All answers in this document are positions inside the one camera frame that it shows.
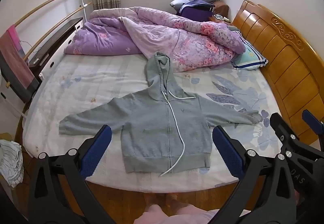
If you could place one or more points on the blue striped pillow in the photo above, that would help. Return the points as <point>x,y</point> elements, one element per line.
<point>250,58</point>

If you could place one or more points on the grey zip hoodie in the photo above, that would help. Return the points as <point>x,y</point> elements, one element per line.
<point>151,138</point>

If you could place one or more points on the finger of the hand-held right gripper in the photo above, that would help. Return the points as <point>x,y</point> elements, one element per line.
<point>278,124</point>
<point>312,120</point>

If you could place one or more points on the wooden clothes rail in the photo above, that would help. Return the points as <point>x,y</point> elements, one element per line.
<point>55,22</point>
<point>45,2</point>

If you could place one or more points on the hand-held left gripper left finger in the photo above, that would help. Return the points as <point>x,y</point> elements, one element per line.
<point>101,145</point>

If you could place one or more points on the dark hanging cloth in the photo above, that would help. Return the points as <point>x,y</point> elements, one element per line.
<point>22,89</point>

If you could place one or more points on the purple folded clothes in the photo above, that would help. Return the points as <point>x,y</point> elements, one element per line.
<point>195,12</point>

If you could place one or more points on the bed with floral sheet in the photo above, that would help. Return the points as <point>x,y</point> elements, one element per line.
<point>88,82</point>

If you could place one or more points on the wooden headboard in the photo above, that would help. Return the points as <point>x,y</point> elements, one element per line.
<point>283,57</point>

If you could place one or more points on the white rack post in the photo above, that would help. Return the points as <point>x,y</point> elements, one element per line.
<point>83,3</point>

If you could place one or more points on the purple floral quilt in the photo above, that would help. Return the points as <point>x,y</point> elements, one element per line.
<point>162,36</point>

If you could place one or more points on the pink towel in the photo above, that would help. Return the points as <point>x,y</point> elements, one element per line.
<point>15,57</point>

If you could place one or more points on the wooden nightstand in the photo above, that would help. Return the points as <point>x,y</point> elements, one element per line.
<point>223,8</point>

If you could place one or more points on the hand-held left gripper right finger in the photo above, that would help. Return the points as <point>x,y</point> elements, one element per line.
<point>226,148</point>

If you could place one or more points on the white cabinet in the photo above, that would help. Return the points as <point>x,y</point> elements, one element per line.
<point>63,46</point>

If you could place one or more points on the white striped cloth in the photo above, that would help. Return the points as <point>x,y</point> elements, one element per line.
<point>11,163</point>

